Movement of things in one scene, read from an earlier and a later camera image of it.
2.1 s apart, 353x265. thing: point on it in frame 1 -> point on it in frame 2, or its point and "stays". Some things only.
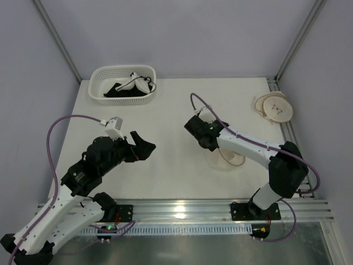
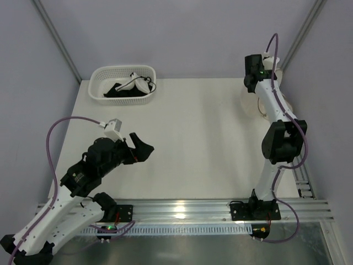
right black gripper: [193, 127] -> [249, 81]
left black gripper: [132, 152] stays
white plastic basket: [102, 78] stays
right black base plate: [249, 211] stays
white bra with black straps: [144, 83] stays
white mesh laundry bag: [224, 159] -> [279, 75]
